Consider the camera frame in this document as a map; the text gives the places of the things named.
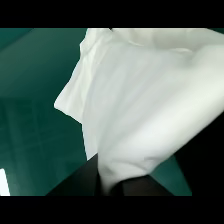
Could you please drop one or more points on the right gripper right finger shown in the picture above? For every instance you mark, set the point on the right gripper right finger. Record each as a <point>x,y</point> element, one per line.
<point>143,187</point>

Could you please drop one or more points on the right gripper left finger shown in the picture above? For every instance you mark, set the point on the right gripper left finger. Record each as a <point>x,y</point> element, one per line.
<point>80,181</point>

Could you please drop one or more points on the white T-shirt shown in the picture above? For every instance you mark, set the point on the white T-shirt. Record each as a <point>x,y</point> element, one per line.
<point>140,100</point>

